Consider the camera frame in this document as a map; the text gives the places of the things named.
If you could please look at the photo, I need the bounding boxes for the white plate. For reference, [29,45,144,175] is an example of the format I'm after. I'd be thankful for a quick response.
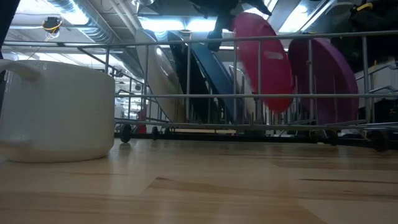
[134,28,188,124]

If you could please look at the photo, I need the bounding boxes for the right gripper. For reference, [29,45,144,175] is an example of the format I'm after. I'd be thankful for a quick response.
[347,0,398,32]

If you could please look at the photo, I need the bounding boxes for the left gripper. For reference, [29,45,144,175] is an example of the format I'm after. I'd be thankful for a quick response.
[149,0,272,52]

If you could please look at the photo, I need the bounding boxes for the ceiling light panel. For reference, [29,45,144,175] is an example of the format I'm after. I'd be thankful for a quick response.
[15,0,49,16]
[278,0,335,34]
[138,7,218,34]

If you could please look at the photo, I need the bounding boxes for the red plate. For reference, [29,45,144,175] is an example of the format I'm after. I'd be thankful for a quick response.
[232,12,295,114]

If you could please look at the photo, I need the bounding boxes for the red object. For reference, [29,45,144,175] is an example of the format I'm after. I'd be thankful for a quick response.
[137,109,147,134]

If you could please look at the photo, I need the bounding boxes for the blue plate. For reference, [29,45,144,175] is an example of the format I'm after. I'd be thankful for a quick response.
[190,42,238,124]

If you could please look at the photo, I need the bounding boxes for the white mug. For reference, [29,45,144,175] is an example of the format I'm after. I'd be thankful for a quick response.
[0,60,116,163]

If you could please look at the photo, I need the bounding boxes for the orange flower plate black underside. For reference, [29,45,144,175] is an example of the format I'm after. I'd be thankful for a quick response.
[167,30,220,124]

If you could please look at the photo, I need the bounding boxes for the silver ventilation duct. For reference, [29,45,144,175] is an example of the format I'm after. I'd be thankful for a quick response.
[46,0,114,43]

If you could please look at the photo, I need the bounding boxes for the grey wire dish rack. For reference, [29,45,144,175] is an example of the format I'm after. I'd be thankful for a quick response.
[2,30,398,153]

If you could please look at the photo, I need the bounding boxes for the black aluminium frame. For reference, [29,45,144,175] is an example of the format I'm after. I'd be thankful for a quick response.
[114,132,398,149]

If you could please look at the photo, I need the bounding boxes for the purple plate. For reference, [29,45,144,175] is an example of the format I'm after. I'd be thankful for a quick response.
[288,37,360,126]

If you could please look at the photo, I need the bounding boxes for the black yellow ceiling cable reel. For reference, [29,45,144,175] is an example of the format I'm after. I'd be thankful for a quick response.
[42,17,63,41]

